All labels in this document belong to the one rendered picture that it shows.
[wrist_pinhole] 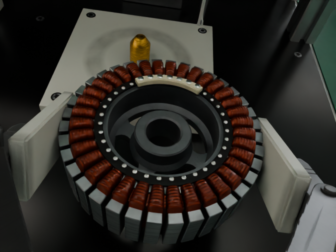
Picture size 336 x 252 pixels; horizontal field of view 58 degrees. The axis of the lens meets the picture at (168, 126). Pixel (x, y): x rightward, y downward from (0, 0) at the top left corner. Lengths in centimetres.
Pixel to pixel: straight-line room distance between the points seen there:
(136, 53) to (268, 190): 19
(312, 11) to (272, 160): 26
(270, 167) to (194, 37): 22
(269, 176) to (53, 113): 11
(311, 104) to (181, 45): 15
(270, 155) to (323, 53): 31
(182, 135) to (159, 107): 4
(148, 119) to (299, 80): 22
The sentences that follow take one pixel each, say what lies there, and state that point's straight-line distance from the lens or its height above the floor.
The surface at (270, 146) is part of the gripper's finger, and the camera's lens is 16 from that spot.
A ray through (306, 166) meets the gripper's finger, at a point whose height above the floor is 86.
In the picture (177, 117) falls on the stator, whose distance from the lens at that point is 18.
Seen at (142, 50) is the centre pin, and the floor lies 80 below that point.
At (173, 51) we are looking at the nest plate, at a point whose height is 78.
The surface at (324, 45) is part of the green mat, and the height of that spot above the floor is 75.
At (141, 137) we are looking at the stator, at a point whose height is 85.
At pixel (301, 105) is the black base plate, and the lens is 33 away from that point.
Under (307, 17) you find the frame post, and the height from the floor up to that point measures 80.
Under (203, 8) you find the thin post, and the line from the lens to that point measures 36.
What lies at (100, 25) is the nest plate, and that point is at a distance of 35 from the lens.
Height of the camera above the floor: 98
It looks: 52 degrees down
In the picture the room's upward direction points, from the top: 10 degrees clockwise
